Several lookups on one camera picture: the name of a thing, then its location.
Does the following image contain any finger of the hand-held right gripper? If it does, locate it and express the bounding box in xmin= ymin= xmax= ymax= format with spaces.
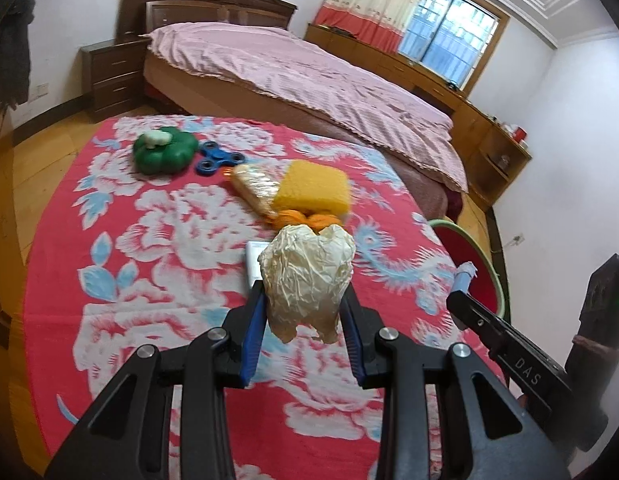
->
xmin=448 ymin=290 xmax=507 ymax=348

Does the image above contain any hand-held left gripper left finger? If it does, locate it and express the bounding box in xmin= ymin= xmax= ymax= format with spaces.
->
xmin=44 ymin=280 xmax=269 ymax=480

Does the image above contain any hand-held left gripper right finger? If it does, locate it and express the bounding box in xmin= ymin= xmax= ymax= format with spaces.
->
xmin=341 ymin=286 xmax=573 ymax=480

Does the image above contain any blue plastic tube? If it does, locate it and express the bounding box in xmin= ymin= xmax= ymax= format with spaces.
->
xmin=452 ymin=261 xmax=478 ymax=294

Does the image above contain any red bin with green rim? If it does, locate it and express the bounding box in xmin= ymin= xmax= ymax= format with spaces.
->
xmin=429 ymin=217 xmax=506 ymax=322

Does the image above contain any white printed box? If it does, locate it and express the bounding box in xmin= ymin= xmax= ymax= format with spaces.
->
xmin=244 ymin=240 xmax=271 ymax=289

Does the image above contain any cream paper ball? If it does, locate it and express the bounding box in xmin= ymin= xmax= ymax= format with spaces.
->
xmin=258 ymin=223 xmax=357 ymax=345

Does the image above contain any orange yarn bundle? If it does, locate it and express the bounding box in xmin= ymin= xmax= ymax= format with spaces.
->
xmin=274 ymin=207 xmax=340 ymax=234

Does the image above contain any maroon bed sheet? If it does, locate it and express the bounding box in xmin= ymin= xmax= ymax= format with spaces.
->
xmin=441 ymin=187 xmax=463 ymax=222

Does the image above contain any red floral tablecloth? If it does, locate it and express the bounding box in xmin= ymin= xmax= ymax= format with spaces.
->
xmin=7 ymin=115 xmax=510 ymax=480

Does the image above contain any wooden corner shelf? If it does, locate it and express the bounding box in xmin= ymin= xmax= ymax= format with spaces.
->
xmin=468 ymin=120 xmax=533 ymax=212

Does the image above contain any clear wrapped biscuit packet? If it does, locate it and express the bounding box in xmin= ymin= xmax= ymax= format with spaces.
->
xmin=230 ymin=162 xmax=283 ymax=219

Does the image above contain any yellow sponge block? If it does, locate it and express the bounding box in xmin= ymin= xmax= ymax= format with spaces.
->
xmin=272 ymin=160 xmax=351 ymax=224

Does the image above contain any blue fidget spinner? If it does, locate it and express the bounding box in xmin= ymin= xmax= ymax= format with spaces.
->
xmin=194 ymin=141 xmax=248 ymax=177

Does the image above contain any green pepper toy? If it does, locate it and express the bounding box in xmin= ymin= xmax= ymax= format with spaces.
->
xmin=132 ymin=127 xmax=200 ymax=176

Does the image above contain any long wooden cabinet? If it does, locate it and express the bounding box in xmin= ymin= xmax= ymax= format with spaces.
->
xmin=304 ymin=22 xmax=496 ymax=201

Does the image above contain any pink checked blanket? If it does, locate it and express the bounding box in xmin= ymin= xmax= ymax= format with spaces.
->
xmin=142 ymin=22 xmax=469 ymax=193

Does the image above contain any wood framed window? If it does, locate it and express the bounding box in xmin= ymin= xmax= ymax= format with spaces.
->
xmin=397 ymin=0 xmax=511 ymax=99

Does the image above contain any dark wooden nightstand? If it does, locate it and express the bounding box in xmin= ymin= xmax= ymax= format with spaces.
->
xmin=80 ymin=37 xmax=153 ymax=122

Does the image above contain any cream and red curtain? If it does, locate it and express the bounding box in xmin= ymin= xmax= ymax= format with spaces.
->
xmin=313 ymin=0 xmax=436 ymax=57

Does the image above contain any dark hanging jacket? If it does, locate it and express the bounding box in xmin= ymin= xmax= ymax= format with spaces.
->
xmin=0 ymin=0 xmax=31 ymax=112

